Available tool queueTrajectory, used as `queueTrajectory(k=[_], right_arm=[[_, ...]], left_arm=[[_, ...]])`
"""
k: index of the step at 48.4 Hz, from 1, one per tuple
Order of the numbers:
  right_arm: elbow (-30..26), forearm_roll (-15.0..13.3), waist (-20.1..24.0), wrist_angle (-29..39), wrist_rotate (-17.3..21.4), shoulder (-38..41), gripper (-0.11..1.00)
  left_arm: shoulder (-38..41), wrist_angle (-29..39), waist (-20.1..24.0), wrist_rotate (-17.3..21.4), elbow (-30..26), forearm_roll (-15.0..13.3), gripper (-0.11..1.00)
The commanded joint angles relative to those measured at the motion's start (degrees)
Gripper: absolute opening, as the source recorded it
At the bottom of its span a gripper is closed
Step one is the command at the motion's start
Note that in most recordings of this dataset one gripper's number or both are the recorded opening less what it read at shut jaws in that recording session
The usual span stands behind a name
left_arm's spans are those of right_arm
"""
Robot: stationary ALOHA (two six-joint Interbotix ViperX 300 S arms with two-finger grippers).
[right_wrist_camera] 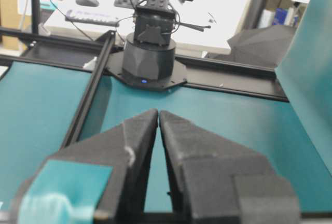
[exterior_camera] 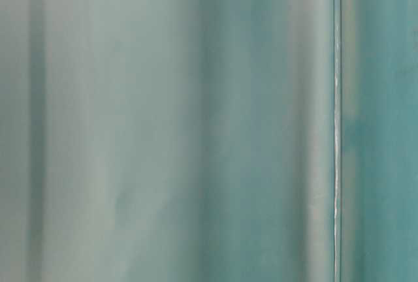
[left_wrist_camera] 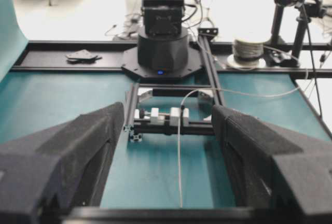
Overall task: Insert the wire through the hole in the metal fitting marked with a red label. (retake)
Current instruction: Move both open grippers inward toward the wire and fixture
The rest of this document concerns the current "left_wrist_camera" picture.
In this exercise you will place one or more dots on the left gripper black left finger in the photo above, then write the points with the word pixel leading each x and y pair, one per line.
pixel 61 167

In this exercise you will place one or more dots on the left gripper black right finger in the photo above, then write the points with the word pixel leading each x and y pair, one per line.
pixel 277 175

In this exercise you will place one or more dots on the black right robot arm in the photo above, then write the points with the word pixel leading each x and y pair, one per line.
pixel 162 50

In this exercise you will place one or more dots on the silver metal clamp fitting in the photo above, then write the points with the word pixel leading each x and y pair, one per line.
pixel 156 117

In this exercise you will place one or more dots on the teal backdrop sheet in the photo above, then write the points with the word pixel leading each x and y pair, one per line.
pixel 13 41

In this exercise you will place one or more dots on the black flat bracket plates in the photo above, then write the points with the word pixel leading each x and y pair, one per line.
pixel 82 57

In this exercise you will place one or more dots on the white wire spool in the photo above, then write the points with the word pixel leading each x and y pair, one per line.
pixel 246 55

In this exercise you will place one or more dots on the black aluminium extrusion frame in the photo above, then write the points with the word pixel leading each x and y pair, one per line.
pixel 52 82

